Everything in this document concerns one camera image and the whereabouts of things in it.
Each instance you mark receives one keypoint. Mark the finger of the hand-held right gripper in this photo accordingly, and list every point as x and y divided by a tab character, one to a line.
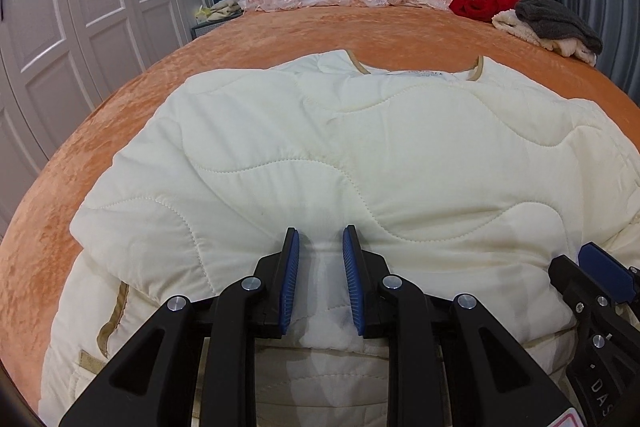
607	272
570	279

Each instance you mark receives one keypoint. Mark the grey fleece cloth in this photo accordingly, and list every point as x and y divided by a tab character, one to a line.
560	19

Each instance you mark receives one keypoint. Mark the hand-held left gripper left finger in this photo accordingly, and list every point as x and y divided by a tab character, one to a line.
290	277

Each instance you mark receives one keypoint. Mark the small bedside table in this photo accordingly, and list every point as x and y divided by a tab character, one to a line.
210	28

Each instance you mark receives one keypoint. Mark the orange plush bed blanket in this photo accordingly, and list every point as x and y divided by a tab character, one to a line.
225	42

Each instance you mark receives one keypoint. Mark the white panelled wardrobe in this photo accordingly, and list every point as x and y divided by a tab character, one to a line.
90	7

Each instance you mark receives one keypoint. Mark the cream fleece cloth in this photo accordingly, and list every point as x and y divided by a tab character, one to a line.
545	39

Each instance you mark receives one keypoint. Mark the white quilted garment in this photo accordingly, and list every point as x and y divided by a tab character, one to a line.
350	157

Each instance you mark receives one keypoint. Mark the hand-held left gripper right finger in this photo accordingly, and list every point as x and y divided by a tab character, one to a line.
351	277

